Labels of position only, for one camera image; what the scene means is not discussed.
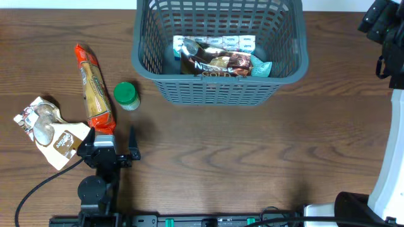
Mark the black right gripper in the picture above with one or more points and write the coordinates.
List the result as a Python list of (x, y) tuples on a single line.
[(374, 19)]

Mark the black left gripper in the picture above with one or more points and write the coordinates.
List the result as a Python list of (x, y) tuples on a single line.
[(111, 156)]

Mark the orange spaghetti packet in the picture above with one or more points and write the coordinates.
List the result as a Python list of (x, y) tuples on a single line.
[(98, 109)]

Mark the green lid jar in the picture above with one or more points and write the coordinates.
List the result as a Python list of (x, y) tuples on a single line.
[(127, 96)]

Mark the white brown snack pouch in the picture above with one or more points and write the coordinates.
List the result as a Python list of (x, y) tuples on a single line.
[(57, 139)]

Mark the brown Nescafe Gold coffee bag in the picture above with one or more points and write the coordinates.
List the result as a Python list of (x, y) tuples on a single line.
[(200, 59)]

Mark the small teal tissue packet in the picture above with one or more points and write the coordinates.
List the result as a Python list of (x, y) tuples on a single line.
[(260, 68)]

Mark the tissue multipack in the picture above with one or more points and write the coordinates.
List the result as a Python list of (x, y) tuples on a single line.
[(241, 43)]

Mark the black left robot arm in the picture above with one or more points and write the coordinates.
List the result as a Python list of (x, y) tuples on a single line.
[(98, 193)]

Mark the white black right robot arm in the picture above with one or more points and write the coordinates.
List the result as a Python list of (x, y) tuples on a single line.
[(384, 206)]

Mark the grey plastic basket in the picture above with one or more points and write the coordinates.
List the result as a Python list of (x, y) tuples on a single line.
[(278, 26)]

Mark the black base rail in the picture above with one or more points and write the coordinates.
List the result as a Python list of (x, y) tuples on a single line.
[(156, 220)]

